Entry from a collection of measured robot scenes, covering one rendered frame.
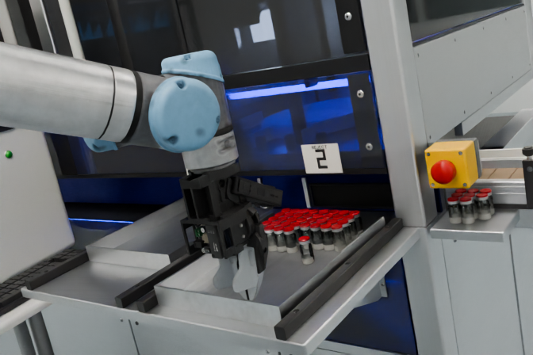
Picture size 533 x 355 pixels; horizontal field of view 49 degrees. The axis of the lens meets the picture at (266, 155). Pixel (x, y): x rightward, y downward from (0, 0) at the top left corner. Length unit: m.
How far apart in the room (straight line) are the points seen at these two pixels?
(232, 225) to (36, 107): 0.33
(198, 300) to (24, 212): 0.82
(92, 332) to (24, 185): 0.59
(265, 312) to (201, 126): 0.36
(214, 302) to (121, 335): 1.00
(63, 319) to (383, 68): 1.46
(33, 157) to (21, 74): 1.14
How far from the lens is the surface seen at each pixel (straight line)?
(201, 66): 0.75
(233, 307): 0.89
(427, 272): 1.15
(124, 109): 0.57
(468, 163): 1.04
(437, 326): 1.20
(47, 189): 1.71
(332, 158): 1.14
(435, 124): 1.16
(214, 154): 0.76
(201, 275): 1.08
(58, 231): 1.73
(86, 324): 2.03
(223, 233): 0.78
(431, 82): 1.16
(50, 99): 0.55
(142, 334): 1.81
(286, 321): 0.82
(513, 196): 1.15
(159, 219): 1.45
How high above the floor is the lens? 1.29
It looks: 12 degrees down
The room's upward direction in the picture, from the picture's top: 12 degrees counter-clockwise
